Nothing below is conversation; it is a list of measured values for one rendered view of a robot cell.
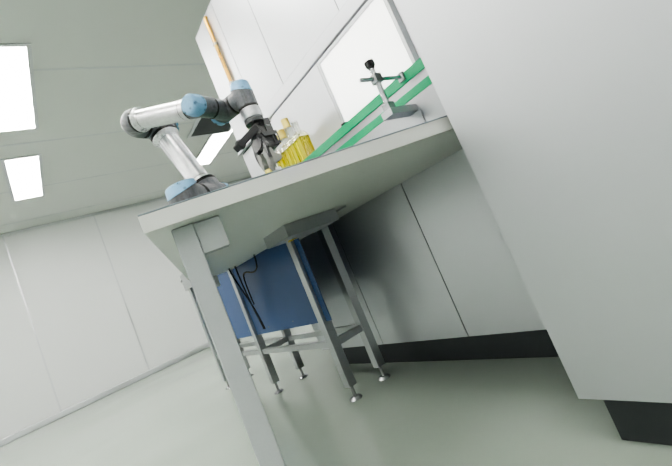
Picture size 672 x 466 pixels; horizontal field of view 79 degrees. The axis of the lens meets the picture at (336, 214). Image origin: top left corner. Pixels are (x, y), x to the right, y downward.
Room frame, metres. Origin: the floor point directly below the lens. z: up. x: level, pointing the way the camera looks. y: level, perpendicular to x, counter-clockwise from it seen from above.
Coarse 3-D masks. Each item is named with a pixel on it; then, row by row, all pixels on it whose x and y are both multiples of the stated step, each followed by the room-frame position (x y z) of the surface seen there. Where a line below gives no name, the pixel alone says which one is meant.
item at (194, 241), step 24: (216, 216) 0.77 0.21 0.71; (192, 240) 0.75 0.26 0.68; (216, 240) 0.76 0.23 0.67; (192, 264) 0.74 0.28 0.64; (192, 288) 0.74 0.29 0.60; (216, 288) 0.75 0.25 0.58; (216, 312) 0.74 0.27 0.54; (216, 336) 0.74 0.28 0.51; (240, 360) 0.75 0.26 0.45; (240, 384) 0.74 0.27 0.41; (240, 408) 0.74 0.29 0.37; (264, 432) 0.74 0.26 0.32; (264, 456) 0.74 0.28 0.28
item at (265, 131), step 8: (248, 120) 1.40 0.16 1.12; (256, 120) 1.41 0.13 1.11; (264, 120) 1.44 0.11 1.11; (248, 128) 1.45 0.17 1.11; (264, 128) 1.44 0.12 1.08; (272, 128) 1.45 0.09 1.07; (256, 136) 1.40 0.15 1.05; (264, 136) 1.41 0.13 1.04; (272, 136) 1.43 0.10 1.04; (256, 144) 1.41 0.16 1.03; (272, 144) 1.42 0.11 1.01; (256, 152) 1.43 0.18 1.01
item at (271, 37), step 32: (224, 0) 2.03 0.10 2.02; (256, 0) 1.83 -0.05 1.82; (288, 0) 1.67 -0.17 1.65; (320, 0) 1.54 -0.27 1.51; (352, 0) 1.40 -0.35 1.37; (224, 32) 2.13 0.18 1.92; (256, 32) 1.91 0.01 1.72; (288, 32) 1.74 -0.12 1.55; (320, 32) 1.60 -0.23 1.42; (256, 64) 2.00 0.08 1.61; (288, 64) 1.81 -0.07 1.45; (224, 96) 2.34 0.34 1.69; (256, 96) 2.09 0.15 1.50; (288, 96) 1.87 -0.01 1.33
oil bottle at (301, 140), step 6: (300, 132) 1.64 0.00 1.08; (306, 132) 1.66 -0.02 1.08; (294, 138) 1.65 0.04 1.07; (300, 138) 1.63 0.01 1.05; (306, 138) 1.65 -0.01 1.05; (294, 144) 1.66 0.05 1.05; (300, 144) 1.63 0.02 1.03; (306, 144) 1.64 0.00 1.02; (312, 144) 1.66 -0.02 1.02; (300, 150) 1.65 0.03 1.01; (306, 150) 1.63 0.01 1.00; (312, 150) 1.65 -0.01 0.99; (300, 156) 1.66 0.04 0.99; (306, 156) 1.63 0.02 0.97
